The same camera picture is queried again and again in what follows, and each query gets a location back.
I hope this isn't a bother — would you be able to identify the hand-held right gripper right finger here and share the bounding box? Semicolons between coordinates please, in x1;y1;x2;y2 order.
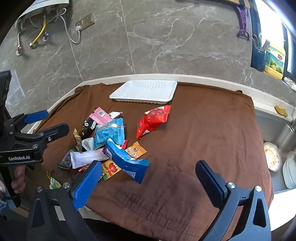
195;159;271;241

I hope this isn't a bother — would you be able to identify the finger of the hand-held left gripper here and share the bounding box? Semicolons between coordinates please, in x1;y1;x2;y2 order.
5;110;49;133
14;123;70;149

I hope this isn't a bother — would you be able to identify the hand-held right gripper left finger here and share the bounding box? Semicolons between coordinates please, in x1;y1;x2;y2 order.
26;160;103;241

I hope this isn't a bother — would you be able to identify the black snack packet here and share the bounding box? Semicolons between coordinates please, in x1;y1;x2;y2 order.
81;117;96;139

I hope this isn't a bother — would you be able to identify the dark blue snack packet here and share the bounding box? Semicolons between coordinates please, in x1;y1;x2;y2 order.
102;138;150;184

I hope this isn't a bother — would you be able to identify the light blue snack packet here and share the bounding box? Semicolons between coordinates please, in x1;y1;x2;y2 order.
93;118;125;150

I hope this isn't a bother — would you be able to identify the red snack bag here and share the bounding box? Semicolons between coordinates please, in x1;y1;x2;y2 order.
136;105;171;139

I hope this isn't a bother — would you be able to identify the white foam tray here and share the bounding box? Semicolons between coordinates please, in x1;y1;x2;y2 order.
109;80;178;103

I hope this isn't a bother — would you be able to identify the person's left hand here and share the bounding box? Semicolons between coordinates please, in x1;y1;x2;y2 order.
11;167;26;194

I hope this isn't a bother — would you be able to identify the gold foil packet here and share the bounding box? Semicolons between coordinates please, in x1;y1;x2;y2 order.
73;128;83;152

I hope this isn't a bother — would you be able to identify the long white packet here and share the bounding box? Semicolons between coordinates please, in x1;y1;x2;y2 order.
70;148;110;169

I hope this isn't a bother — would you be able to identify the green yellow packet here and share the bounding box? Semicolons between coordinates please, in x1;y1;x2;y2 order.
47;171;62;189

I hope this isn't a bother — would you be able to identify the orange yellow candy packet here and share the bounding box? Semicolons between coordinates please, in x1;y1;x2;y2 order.
101;159;122;181

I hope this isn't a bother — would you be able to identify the dark green packet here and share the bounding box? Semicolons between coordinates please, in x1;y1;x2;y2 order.
58;151;73;170

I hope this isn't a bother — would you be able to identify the white triangular packet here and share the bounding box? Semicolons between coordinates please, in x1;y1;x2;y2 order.
82;137;95;151

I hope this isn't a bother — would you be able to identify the brown cloth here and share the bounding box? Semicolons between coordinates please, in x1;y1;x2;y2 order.
30;82;274;241

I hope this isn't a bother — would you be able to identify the pink snack packet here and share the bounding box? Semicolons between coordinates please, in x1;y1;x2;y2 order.
89;107;114;126

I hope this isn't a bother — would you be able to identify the small orange packet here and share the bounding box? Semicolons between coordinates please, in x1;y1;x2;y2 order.
125;141;147;160

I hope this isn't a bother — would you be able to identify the dirty white plate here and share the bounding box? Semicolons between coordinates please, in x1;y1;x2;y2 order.
264;142;282;172

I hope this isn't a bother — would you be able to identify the steel sink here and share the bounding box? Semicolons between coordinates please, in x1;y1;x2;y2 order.
254;109;296;193

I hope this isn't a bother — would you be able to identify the white bowl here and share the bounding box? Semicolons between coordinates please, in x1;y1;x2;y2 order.
282;152;296;189

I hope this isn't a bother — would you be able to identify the yellow sponge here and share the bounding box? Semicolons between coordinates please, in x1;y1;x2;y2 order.
274;106;289;117

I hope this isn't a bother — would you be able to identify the white water heater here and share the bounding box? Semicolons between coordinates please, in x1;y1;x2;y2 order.
17;0;70;26

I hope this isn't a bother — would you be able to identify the blue plastic basket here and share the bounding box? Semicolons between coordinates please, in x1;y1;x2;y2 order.
251;49;266;72

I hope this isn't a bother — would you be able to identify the yellow green bottle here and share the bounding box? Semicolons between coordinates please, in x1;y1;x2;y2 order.
265;43;286;80

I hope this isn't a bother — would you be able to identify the purple peeler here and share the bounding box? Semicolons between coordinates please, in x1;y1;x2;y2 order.
236;6;251;41

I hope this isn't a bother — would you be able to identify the cardboard box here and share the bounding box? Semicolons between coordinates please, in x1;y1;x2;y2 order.
223;0;250;8

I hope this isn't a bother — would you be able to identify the white braided hose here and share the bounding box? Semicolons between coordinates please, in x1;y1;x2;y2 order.
16;20;31;56

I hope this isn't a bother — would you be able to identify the yellow hose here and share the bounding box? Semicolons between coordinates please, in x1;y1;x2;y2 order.
29;16;47;49

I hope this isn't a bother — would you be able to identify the white power cable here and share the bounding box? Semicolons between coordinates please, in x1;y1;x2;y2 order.
60;9;82;44

